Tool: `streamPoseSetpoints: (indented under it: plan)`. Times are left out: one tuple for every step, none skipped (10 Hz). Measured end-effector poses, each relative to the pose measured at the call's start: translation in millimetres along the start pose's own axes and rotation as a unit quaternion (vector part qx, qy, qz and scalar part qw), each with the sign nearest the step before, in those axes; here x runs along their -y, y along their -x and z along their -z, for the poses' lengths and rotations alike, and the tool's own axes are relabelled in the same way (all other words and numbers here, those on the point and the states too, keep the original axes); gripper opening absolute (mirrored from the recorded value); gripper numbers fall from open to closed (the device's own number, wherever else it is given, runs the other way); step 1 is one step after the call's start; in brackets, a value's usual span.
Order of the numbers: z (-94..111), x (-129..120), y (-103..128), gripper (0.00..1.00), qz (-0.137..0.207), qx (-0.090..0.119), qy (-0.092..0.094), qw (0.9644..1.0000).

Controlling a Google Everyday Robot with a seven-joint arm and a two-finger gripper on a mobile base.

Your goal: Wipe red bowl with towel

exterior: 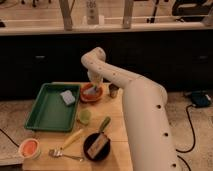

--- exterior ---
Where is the grey towel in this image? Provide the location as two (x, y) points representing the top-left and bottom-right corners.
(83, 85), (98, 95)

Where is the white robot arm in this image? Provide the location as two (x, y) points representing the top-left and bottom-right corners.
(81, 47), (181, 171)

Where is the red bowl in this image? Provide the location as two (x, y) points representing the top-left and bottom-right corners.
(80, 83), (103, 103)

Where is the orange bowl white rim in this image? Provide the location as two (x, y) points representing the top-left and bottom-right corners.
(18, 138), (41, 159)

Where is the blue grey sponge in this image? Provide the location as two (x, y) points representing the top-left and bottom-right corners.
(60, 90), (75, 106)

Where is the green plastic tray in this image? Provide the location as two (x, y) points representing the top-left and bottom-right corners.
(25, 83), (80, 132)

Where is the wooden block in pan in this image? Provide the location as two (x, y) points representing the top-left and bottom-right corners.
(87, 133), (109, 159)

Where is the wooden table board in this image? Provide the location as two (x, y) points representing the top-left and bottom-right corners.
(22, 83), (132, 171)

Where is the dark blue power adapter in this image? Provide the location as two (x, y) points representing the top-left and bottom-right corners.
(190, 92), (211, 108)

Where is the black pan green handle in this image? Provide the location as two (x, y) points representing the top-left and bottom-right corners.
(83, 117), (111, 162)

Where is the black cable left floor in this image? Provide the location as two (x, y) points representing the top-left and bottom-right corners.
(0, 128), (20, 148)

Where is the black power cable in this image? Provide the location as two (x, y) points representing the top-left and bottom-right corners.
(175, 103), (197, 171)

